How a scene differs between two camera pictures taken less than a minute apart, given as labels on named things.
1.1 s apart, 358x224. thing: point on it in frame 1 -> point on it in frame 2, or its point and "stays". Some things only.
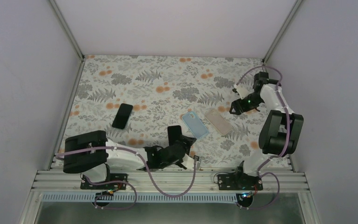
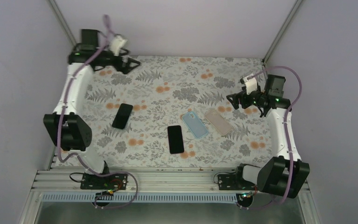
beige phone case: [216, 118] stays
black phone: [174, 131] stays
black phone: [122, 116] stays
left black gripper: [186, 140] -> [125, 69]
